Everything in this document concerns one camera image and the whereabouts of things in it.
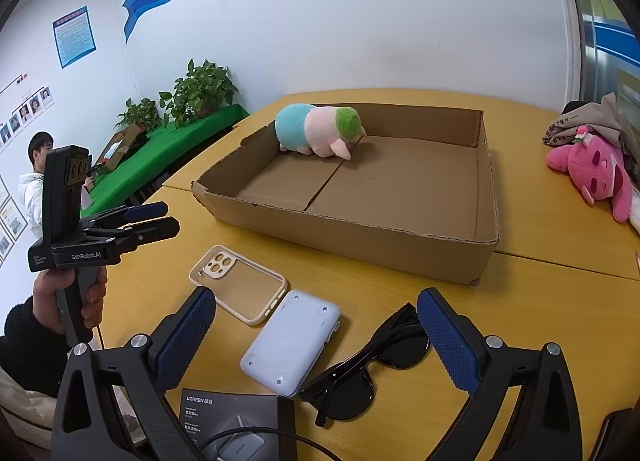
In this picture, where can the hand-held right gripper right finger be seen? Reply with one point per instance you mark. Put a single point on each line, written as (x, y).
(445, 336)

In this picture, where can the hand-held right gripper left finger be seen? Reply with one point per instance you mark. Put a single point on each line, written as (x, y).
(187, 336)

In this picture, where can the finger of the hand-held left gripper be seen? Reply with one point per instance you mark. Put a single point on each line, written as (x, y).
(160, 227)
(147, 211)

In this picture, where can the beige clear phone case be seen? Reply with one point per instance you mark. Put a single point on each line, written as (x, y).
(212, 266)

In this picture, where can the black charger box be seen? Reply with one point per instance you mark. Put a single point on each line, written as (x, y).
(220, 416)

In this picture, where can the pale blue power bank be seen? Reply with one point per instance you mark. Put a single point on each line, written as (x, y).
(292, 341)

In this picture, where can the black sunglasses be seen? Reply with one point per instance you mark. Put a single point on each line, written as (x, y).
(350, 388)

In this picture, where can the person's left forearm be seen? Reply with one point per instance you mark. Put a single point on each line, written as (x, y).
(30, 351)

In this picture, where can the person's left hand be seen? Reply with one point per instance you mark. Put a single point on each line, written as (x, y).
(45, 298)

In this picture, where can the green tablecloth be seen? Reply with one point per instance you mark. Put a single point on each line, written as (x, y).
(160, 151)

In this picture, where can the small brown cardboard box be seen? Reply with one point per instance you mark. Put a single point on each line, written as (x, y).
(120, 143)

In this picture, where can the small potted green plant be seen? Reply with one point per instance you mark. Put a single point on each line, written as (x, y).
(137, 113)

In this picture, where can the large potted green plant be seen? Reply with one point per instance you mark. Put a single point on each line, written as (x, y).
(200, 88)

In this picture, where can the person's beige clothing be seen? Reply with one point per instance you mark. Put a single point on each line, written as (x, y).
(25, 411)

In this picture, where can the blue pink green plush toy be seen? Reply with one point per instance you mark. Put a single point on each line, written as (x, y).
(320, 128)

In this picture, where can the white plush toy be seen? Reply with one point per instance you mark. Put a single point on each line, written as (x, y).
(636, 216)

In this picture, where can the beige printed cloth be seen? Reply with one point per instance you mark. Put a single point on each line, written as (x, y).
(607, 121)

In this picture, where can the glass door with blue strip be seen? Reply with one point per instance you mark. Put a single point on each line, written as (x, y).
(610, 31)

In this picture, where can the wall photo board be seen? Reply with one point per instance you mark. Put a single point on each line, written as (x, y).
(25, 113)

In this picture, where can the blue wall poster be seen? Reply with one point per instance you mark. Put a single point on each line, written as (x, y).
(74, 36)

